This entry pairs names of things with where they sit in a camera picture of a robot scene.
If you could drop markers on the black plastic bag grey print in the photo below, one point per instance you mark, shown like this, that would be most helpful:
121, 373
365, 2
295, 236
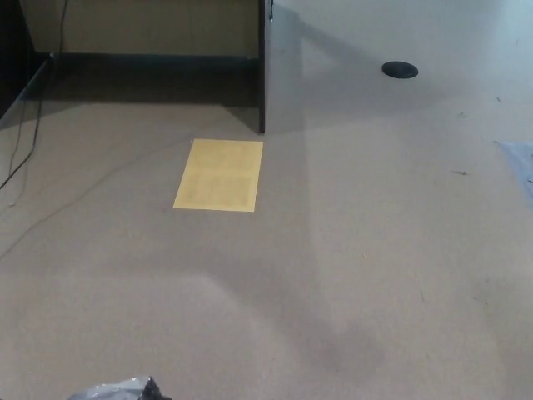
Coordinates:
125, 389

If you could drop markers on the yellow rectangular floor mat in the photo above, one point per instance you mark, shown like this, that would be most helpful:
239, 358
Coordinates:
220, 175

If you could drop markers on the black round floor disc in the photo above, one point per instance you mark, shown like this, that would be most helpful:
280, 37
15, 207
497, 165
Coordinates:
399, 69

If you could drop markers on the pale blue plastic sheet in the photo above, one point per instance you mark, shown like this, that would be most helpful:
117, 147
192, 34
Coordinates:
520, 156

